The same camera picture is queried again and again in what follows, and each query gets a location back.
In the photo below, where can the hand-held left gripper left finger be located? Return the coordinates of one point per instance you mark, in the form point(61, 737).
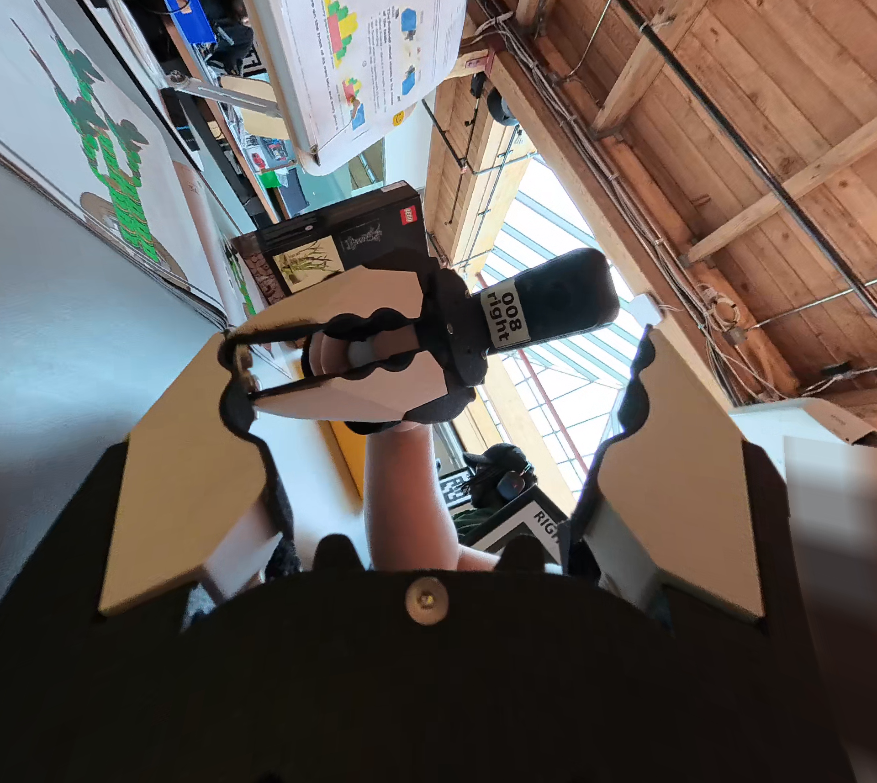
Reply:
point(178, 488)

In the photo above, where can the small printed marker tag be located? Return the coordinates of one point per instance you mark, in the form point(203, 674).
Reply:
point(455, 485)

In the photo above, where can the black framed marker sign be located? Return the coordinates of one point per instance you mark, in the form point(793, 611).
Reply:
point(527, 526)

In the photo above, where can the black lego set box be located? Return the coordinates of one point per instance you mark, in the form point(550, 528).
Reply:
point(356, 228)

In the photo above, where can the person's right forearm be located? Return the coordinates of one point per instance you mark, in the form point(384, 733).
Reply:
point(411, 495)

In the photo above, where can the person's right hand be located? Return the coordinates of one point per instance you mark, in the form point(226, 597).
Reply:
point(336, 351)

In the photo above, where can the yellow plastic bin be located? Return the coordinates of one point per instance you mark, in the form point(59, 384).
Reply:
point(349, 454)

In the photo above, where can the small grey lego piece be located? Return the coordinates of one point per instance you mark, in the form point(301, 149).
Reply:
point(245, 368)

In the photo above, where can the open lego instruction booklet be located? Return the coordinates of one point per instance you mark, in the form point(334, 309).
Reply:
point(82, 146)

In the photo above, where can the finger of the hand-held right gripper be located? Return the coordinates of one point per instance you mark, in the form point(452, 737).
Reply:
point(384, 396)
point(356, 293)

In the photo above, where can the white router box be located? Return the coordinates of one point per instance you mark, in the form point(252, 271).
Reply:
point(644, 310)

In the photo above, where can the blue storage bin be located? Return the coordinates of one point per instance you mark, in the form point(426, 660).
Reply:
point(181, 2)

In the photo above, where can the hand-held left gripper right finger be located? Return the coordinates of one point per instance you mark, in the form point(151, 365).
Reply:
point(685, 495)

